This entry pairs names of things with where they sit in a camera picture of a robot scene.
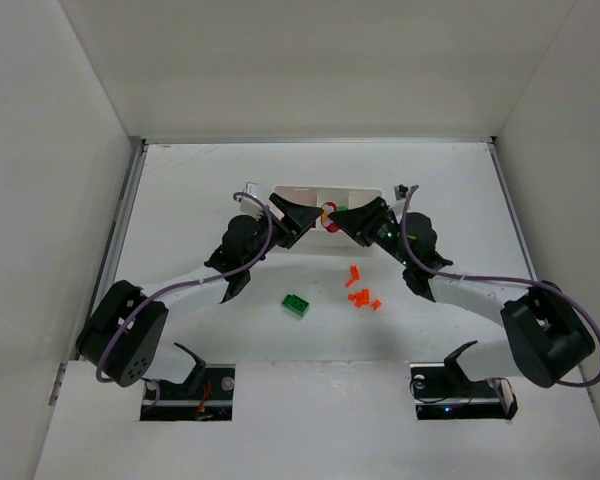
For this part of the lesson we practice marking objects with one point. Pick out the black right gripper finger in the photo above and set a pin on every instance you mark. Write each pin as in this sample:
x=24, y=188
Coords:
x=355, y=233
x=360, y=215

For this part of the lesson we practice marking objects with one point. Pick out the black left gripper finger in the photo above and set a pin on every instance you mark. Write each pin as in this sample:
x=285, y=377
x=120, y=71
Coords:
x=295, y=212
x=294, y=233

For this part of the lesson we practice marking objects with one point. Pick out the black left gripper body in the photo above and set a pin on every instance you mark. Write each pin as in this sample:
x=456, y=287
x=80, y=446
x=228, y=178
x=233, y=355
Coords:
x=284, y=225

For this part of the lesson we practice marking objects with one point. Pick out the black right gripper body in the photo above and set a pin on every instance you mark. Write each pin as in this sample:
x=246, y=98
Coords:
x=372, y=228

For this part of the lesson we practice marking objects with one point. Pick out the red printed duplo brick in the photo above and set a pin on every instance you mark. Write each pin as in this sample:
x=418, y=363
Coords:
x=326, y=222

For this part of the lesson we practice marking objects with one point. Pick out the green duplo brick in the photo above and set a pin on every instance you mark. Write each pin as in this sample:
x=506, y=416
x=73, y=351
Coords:
x=296, y=305

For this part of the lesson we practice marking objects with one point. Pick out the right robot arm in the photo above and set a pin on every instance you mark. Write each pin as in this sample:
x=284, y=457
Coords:
x=545, y=338

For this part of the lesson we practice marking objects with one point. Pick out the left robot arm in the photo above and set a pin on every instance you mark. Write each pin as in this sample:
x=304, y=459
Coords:
x=123, y=336

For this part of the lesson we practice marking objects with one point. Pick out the white divided plastic container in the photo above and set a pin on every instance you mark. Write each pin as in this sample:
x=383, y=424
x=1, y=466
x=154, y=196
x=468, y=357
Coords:
x=324, y=232

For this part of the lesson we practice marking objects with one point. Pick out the orange small lego piece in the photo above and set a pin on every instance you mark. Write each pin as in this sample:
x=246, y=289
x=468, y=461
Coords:
x=354, y=276

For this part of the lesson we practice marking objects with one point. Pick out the orange lego pile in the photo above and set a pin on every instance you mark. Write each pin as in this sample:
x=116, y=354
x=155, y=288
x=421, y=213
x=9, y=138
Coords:
x=363, y=298

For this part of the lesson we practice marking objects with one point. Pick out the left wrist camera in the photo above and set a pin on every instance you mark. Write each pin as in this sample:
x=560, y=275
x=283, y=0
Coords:
x=250, y=192

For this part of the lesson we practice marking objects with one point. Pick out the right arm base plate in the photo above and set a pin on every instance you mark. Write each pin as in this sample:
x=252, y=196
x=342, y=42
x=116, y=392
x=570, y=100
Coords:
x=443, y=393

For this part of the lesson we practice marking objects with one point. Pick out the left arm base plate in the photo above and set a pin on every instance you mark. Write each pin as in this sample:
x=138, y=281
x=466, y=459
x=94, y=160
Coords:
x=211, y=401

